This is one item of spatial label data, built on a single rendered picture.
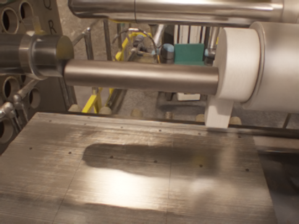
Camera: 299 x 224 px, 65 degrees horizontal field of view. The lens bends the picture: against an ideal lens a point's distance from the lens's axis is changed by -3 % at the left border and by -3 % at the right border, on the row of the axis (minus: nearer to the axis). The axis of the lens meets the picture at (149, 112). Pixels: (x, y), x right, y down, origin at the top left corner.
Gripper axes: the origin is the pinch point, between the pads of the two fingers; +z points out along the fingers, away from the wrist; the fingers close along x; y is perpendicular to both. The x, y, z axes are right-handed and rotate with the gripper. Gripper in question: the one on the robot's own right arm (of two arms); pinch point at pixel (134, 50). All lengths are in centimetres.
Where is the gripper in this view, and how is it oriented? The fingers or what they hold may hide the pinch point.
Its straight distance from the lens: 208.1
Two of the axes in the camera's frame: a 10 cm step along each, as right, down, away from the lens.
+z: -1.3, 5.9, -8.0
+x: 9.3, -2.0, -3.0
